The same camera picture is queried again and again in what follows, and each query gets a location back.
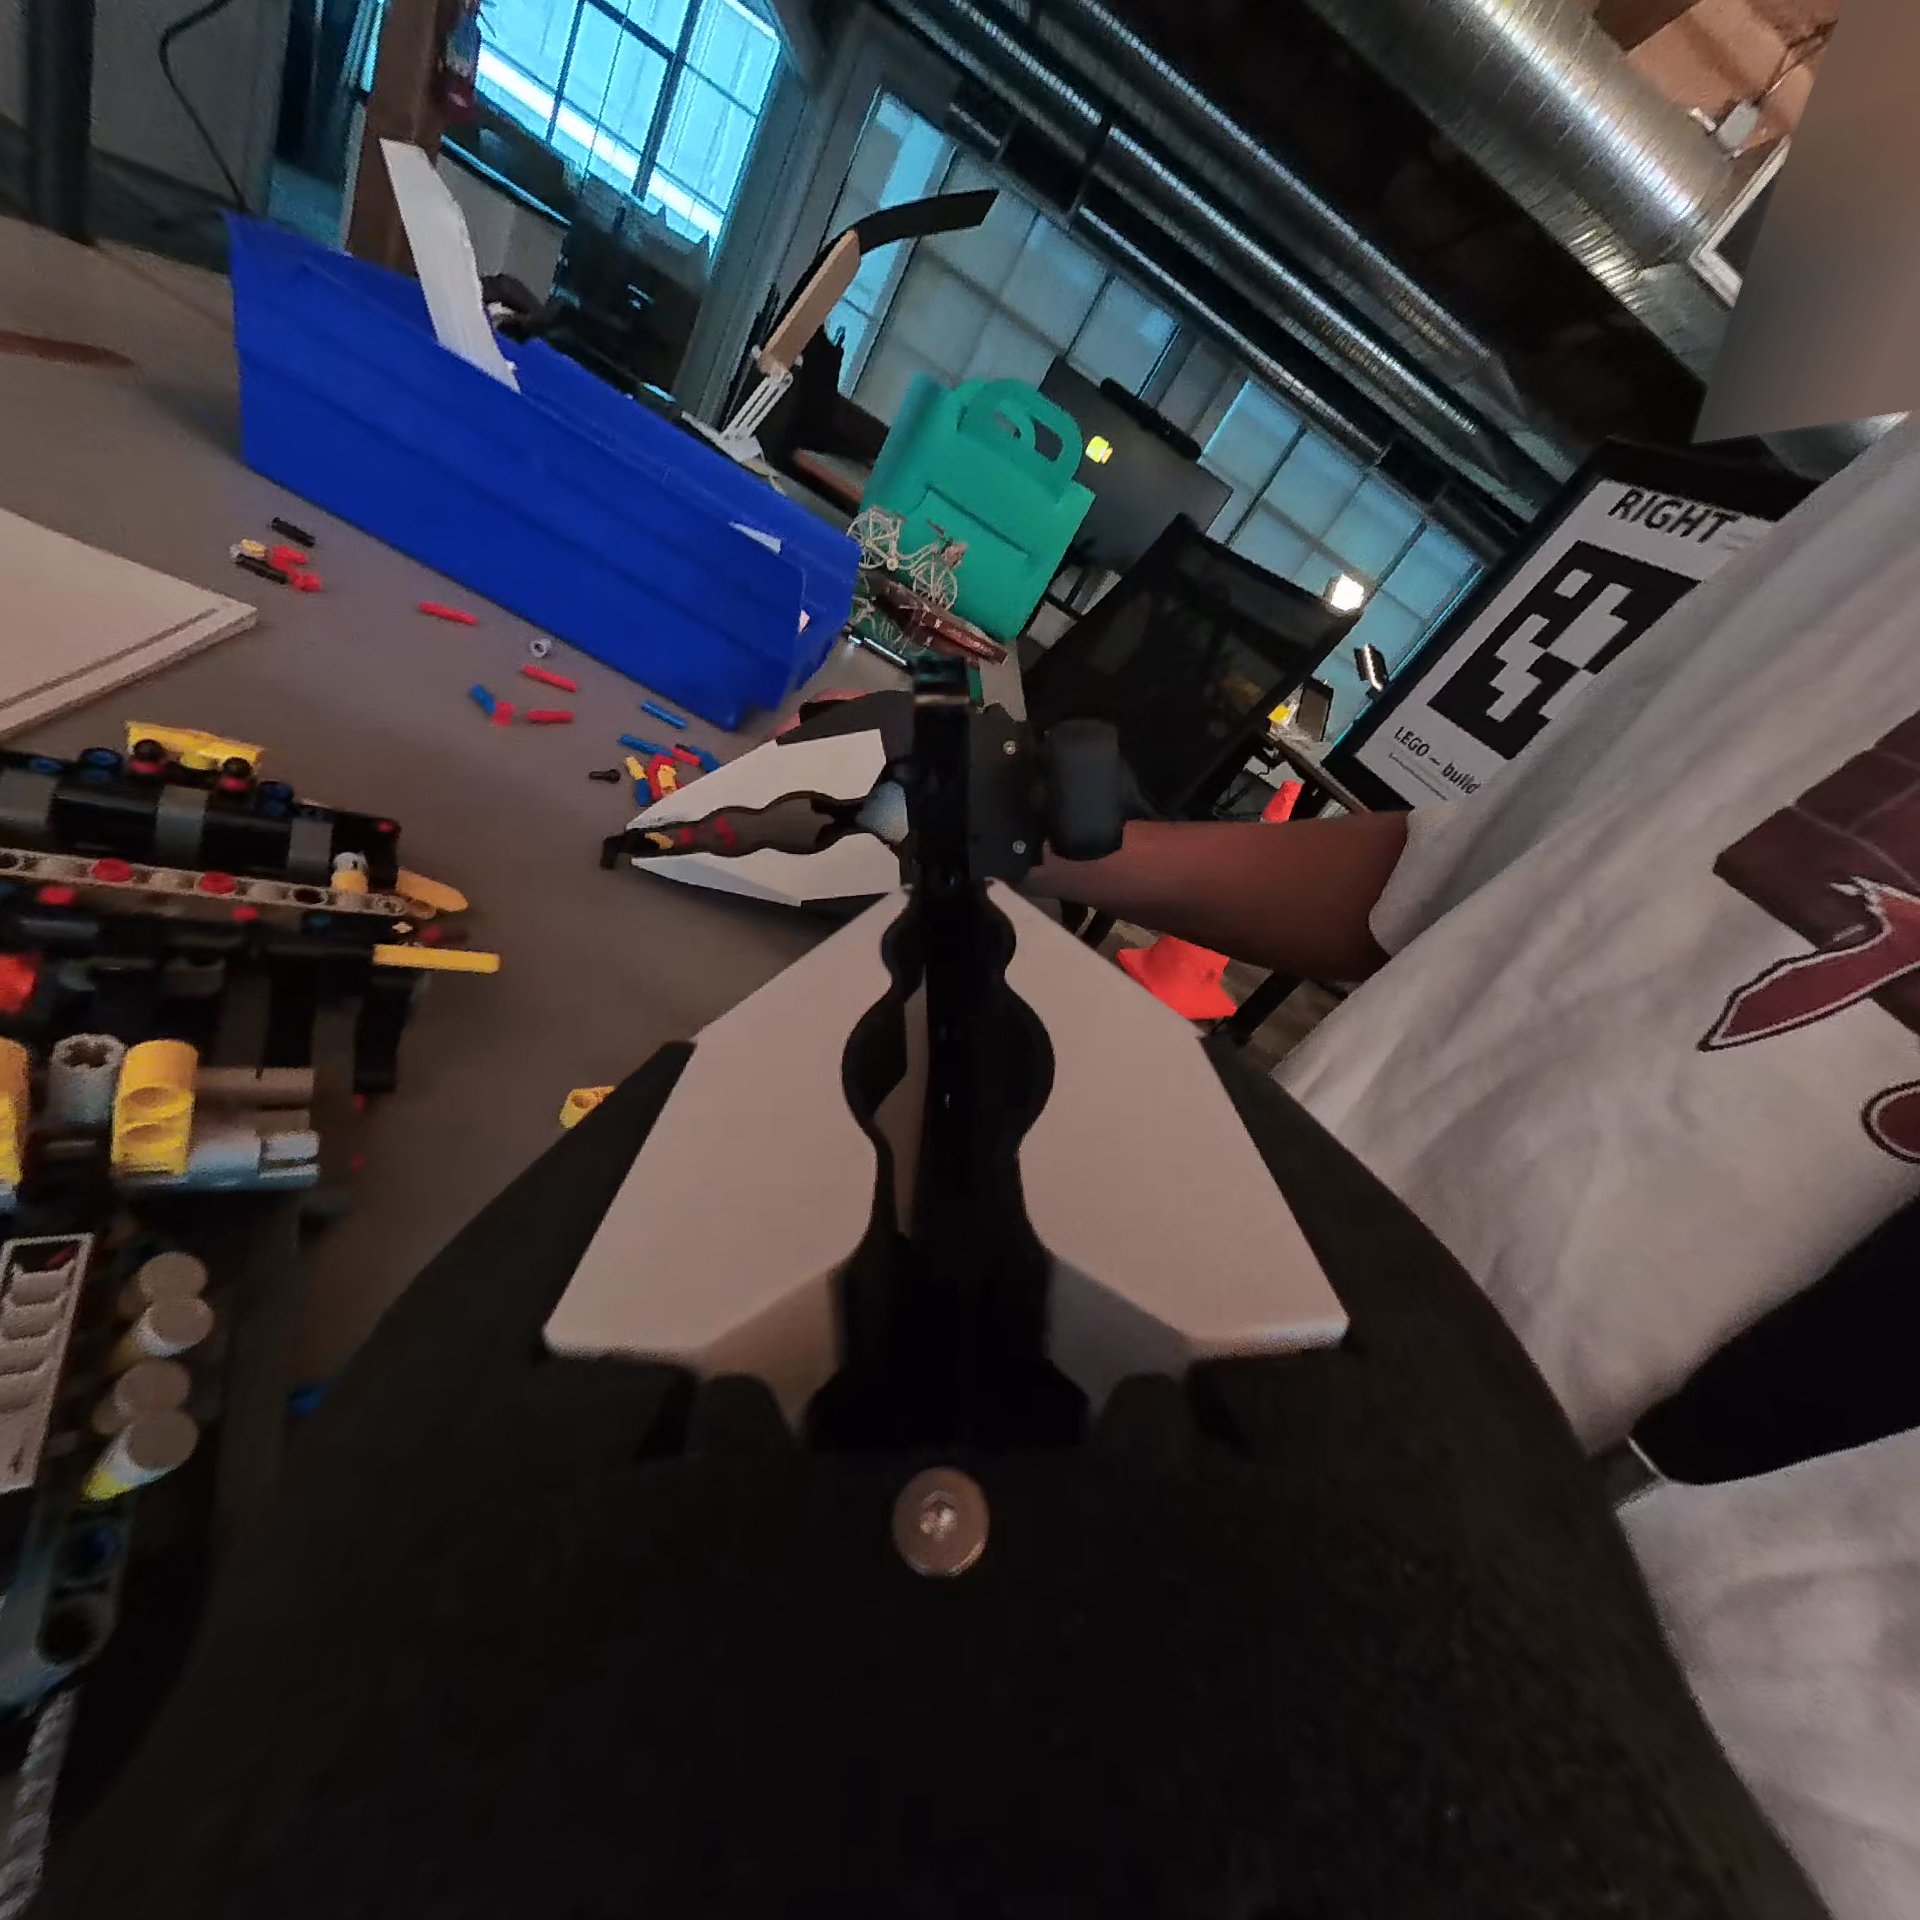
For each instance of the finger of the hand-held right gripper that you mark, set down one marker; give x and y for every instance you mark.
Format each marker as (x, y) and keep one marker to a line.
(796, 774)
(780, 879)

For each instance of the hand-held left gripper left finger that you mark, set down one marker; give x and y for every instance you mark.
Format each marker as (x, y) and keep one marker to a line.
(704, 1184)

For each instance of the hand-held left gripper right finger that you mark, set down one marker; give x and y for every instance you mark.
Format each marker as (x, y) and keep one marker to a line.
(1185, 1184)

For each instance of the pile of red blue pins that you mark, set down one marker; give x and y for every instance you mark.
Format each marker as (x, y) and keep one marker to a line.
(547, 677)

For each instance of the lego car model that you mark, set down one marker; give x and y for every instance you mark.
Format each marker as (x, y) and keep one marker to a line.
(195, 819)

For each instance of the person's right forearm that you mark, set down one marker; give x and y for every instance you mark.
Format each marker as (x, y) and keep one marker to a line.
(1243, 885)

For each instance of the small cluster of lego connectors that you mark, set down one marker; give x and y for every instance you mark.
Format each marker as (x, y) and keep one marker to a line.
(282, 558)

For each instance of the lego instruction booklet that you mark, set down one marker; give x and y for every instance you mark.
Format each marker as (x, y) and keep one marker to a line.
(89, 615)

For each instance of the brown flat box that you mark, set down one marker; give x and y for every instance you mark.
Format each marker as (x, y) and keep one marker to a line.
(960, 638)

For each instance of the black mesh chair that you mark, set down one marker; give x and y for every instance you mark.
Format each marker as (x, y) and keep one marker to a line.
(1200, 645)

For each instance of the teal felt bag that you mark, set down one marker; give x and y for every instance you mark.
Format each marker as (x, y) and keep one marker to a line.
(974, 510)

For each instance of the black monitor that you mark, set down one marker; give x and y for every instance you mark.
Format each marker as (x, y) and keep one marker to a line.
(1154, 495)

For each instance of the blue plastic bin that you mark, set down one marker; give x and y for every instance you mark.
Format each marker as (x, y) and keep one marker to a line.
(523, 480)

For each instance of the white desk lamp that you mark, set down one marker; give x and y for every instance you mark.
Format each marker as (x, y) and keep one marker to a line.
(810, 317)

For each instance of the black and white sign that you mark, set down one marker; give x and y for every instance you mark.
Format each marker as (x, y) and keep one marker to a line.
(1559, 645)

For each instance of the brown wooden pillar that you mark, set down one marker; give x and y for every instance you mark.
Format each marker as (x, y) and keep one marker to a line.
(399, 89)

